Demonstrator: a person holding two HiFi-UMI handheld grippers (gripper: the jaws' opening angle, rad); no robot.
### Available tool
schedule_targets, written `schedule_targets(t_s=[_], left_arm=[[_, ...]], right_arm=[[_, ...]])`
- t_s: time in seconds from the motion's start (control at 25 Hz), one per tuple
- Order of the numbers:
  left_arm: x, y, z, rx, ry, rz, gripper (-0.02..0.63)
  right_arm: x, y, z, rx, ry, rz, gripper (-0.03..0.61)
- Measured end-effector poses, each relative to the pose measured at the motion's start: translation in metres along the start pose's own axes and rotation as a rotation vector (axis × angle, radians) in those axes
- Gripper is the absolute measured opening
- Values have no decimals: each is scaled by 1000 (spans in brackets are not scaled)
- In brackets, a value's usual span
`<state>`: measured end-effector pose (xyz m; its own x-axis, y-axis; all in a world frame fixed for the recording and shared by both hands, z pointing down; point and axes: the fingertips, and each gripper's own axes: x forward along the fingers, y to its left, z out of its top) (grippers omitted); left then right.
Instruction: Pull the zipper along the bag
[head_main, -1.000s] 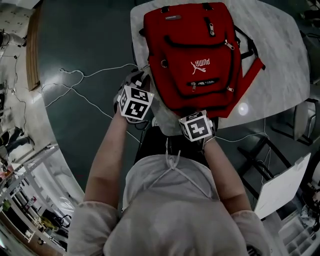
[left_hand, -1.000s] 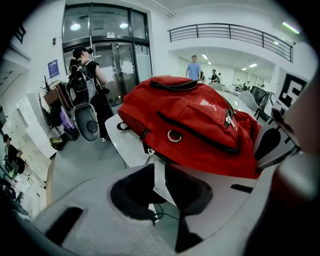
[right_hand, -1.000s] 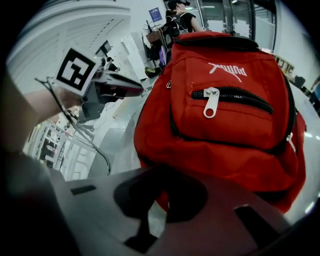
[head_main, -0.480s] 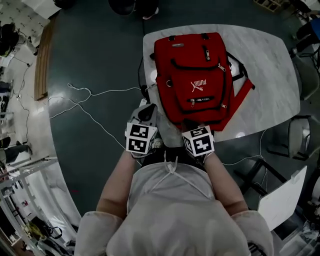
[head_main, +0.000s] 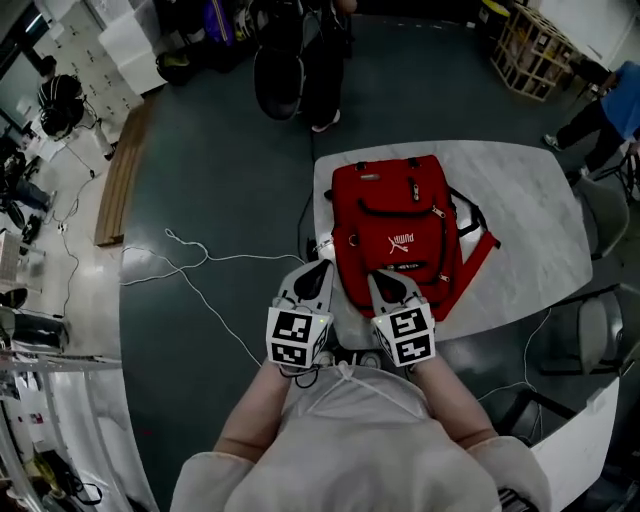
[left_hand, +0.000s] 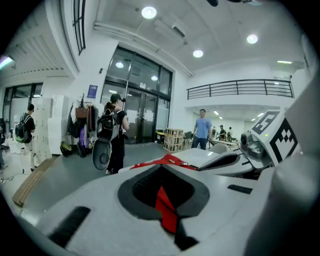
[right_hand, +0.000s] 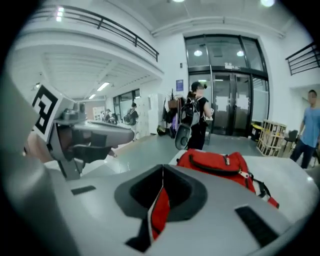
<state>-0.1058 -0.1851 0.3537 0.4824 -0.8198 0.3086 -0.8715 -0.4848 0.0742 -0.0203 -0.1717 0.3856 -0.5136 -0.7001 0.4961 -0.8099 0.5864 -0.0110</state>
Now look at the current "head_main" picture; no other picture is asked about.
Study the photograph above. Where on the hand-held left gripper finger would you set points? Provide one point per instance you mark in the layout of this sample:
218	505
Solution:
292	287
325	290

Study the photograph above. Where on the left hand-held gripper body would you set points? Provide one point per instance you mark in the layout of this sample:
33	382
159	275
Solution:
295	335

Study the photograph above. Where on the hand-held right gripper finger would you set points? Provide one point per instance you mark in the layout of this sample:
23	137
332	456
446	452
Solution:
379	300
407	292

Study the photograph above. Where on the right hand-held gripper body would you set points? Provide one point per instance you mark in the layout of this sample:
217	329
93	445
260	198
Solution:
407	335

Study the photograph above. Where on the red backpack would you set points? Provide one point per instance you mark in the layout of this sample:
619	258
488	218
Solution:
395	210

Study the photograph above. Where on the person's left forearm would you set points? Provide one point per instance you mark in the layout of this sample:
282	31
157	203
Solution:
250	415

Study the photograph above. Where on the person's right forearm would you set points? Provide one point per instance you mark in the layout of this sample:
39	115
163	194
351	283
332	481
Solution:
450	400

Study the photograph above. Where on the person's left white shoe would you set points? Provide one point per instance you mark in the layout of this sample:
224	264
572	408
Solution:
327	357

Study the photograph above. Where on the person's white shoe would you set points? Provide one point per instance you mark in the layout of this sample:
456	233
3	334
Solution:
371	357
327	357

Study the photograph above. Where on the person's right white shoe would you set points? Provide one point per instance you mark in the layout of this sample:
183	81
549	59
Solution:
371	357

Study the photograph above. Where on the person's white shirt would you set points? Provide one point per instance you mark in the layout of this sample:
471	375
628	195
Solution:
360	450

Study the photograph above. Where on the black chair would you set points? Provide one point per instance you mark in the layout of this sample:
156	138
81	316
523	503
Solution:
510	415

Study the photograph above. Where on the white marble table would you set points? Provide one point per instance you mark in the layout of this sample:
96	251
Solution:
530	225

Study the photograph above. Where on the grey padded chair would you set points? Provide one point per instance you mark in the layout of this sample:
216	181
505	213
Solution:
605	215
592	330

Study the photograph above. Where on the low wooden platform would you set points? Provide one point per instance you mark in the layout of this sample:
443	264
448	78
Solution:
117	190

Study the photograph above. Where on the dark office chair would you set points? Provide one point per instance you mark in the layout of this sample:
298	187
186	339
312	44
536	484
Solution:
277	85

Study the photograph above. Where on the white metal shelf rack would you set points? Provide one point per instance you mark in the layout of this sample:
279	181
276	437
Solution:
60	364

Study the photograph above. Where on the clothes rack with bags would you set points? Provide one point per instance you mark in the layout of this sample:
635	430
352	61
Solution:
215	25

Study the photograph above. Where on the white storage cabinet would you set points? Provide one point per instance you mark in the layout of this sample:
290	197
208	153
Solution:
132	50

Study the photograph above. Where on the wooden lattice crate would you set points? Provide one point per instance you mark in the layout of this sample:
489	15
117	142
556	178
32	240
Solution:
537	30

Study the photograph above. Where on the white locker bank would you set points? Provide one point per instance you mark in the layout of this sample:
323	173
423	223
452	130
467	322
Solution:
95	70

